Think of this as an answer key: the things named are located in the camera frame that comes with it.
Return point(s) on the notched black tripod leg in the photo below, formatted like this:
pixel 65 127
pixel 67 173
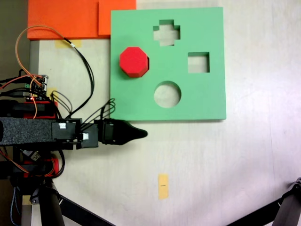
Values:
pixel 290 204

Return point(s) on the thin black tripod leg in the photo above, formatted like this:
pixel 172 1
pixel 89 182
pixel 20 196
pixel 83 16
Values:
pixel 84 213
pixel 256 213

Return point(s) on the thick black tripod leg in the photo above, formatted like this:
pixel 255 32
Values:
pixel 49 207

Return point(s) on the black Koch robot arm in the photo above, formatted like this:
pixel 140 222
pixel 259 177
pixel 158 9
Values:
pixel 26 131

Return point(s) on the large orange foam block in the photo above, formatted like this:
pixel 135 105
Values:
pixel 61 18

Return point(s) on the red octagonal pillar block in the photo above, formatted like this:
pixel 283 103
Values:
pixel 133 61

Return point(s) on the long yellow tape strip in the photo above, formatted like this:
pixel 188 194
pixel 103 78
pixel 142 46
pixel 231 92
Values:
pixel 61 44

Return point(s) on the yellow tape position marker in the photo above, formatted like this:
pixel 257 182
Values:
pixel 163 187

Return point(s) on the green shape sorting board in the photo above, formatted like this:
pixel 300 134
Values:
pixel 207 99

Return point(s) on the small grey adapter board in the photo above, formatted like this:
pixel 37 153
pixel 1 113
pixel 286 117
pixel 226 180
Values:
pixel 31 155

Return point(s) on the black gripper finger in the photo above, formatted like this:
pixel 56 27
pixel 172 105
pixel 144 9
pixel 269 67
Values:
pixel 129 133

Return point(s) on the small yellow tape piece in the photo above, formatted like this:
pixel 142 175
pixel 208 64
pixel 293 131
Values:
pixel 53 90
pixel 26 200

